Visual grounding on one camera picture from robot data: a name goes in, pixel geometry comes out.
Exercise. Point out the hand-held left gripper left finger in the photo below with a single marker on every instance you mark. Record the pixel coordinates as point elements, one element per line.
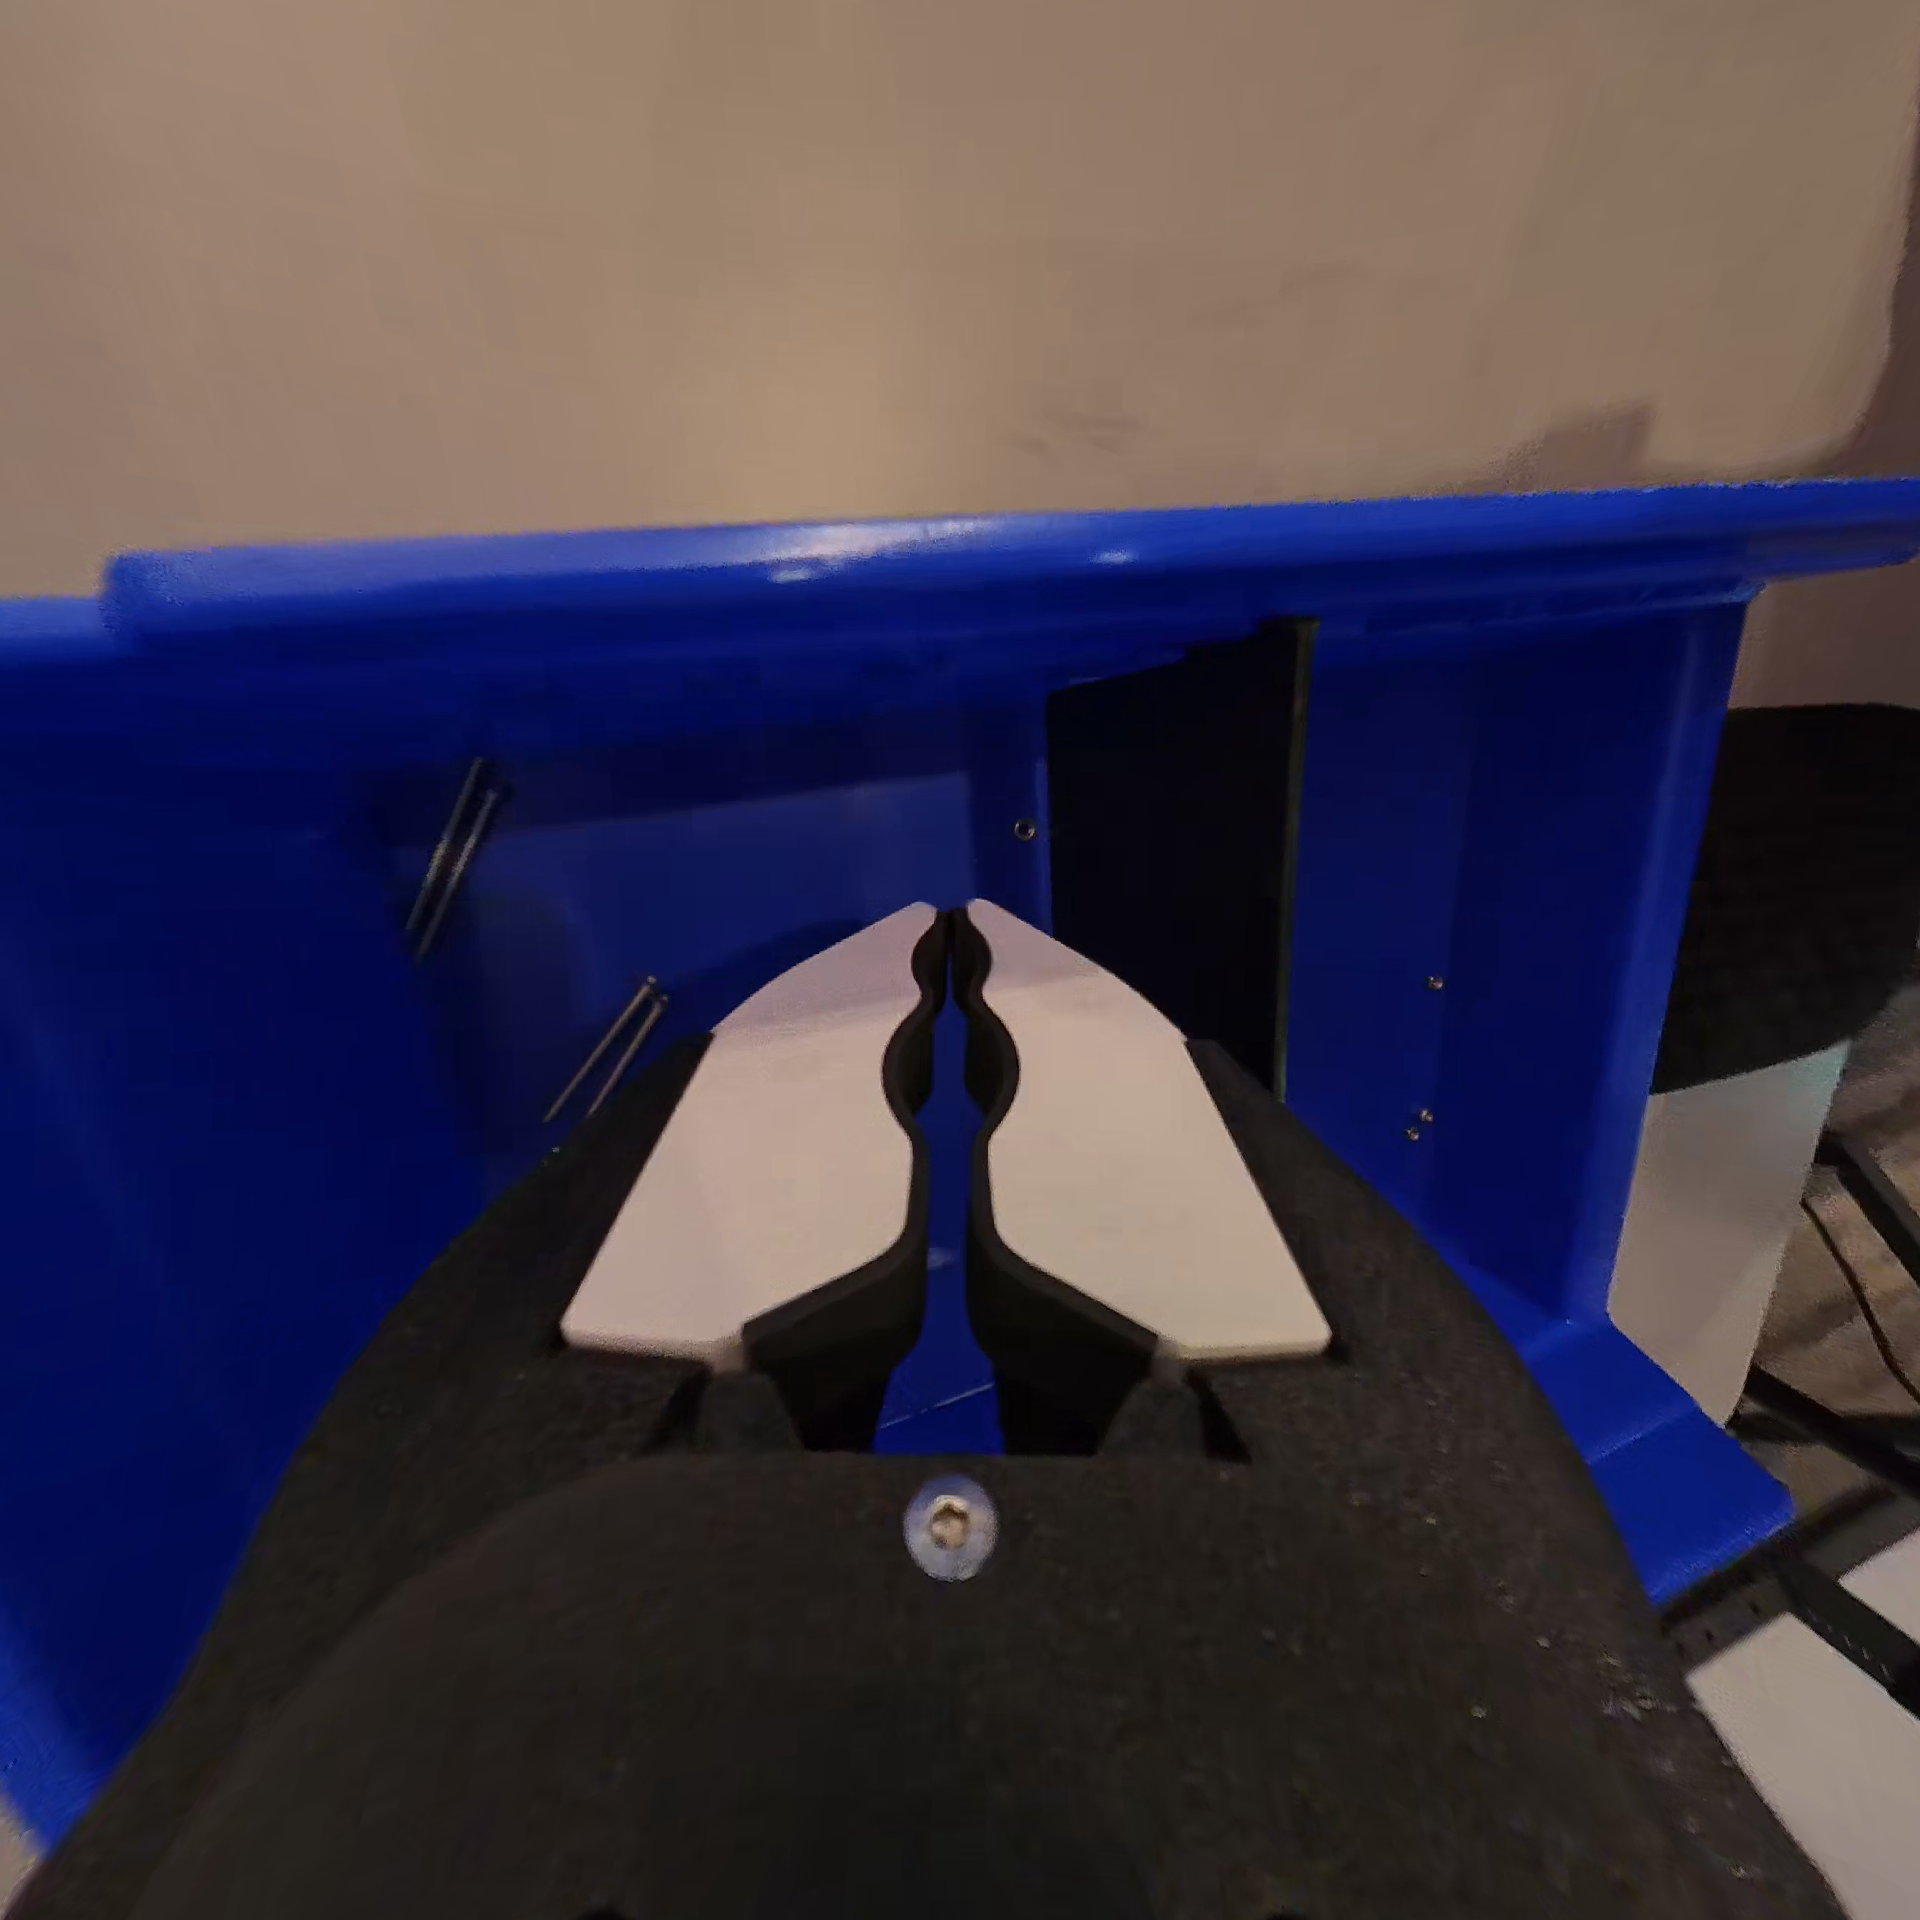
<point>750,1184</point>

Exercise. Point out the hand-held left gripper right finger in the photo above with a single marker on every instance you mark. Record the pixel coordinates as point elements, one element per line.
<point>1140,1184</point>

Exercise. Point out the blue divided parts bin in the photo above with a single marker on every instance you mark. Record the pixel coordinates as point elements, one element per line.
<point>224,1200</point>

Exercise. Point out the dark bin divider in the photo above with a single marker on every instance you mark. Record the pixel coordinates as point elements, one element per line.
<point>1171,839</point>

